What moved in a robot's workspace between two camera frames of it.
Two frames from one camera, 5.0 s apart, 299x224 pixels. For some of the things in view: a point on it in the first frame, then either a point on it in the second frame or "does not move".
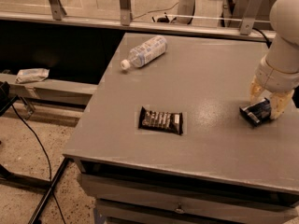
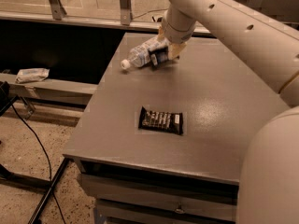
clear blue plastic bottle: [145, 52] does not move
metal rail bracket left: [57, 9] does not move
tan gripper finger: [278, 103] -> [176, 49]
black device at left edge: [5, 100] does not move
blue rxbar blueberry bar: [255, 113] -> [154, 59]
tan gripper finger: [256, 91] -> [161, 36]
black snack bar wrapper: [165, 121] does not move
